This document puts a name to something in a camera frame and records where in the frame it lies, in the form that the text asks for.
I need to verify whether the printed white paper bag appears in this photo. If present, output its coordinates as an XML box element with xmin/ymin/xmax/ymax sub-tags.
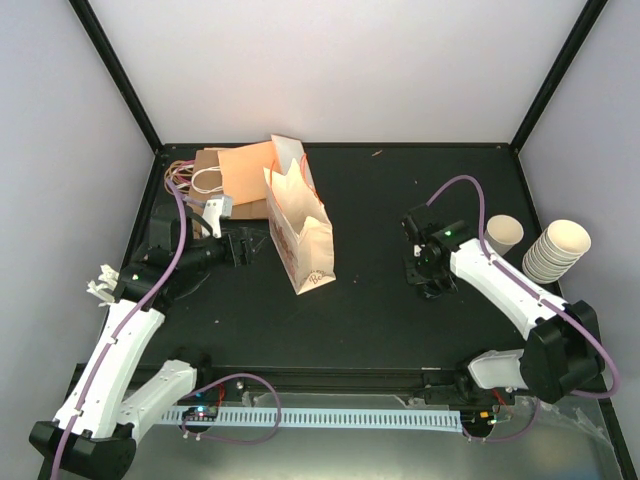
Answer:
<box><xmin>264</xmin><ymin>156</ymin><xmax>336</xmax><ymax>295</ymax></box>

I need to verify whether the orange kraft paper bag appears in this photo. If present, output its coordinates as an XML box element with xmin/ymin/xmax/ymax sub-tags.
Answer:
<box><xmin>217</xmin><ymin>134</ymin><xmax>317</xmax><ymax>208</ymax></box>

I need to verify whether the single paper coffee cup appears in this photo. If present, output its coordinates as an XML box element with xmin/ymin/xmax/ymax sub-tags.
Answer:
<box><xmin>484</xmin><ymin>214</ymin><xmax>524</xmax><ymax>257</ymax></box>

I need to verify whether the white slotted cable rail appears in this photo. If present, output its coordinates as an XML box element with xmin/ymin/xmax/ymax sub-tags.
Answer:
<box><xmin>156</xmin><ymin>406</ymin><xmax>463</xmax><ymax>433</ymax></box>

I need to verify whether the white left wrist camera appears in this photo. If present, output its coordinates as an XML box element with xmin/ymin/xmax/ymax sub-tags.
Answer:
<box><xmin>201</xmin><ymin>194</ymin><xmax>233</xmax><ymax>238</ymax></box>

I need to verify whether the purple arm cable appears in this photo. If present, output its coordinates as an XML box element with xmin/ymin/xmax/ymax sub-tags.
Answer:
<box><xmin>50</xmin><ymin>164</ymin><xmax>283</xmax><ymax>479</ymax></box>
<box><xmin>424</xmin><ymin>176</ymin><xmax>621</xmax><ymax>401</ymax></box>

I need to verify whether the black paper coffee cup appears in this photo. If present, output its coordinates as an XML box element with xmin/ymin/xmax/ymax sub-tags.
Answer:
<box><xmin>406</xmin><ymin>261</ymin><xmax>457</xmax><ymax>300</ymax></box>

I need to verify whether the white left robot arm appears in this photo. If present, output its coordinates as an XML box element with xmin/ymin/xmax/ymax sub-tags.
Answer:
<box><xmin>29</xmin><ymin>206</ymin><xmax>266</xmax><ymax>479</ymax></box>

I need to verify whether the stack of paper cups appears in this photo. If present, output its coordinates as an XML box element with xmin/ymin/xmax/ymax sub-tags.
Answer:
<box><xmin>522</xmin><ymin>219</ymin><xmax>592</xmax><ymax>285</ymax></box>

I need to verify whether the brown kraft paper bag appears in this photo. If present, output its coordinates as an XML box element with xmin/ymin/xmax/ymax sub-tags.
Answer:
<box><xmin>165</xmin><ymin>140</ymin><xmax>303</xmax><ymax>220</ymax></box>

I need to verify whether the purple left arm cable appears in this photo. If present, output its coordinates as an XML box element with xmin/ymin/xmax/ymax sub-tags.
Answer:
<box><xmin>50</xmin><ymin>164</ymin><xmax>283</xmax><ymax>479</ymax></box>

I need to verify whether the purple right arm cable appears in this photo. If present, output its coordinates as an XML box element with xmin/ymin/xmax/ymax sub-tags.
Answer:
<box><xmin>424</xmin><ymin>176</ymin><xmax>621</xmax><ymax>401</ymax></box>

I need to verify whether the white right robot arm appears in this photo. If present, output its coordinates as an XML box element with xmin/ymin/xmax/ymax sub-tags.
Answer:
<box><xmin>401</xmin><ymin>205</ymin><xmax>605</xmax><ymax>403</ymax></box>

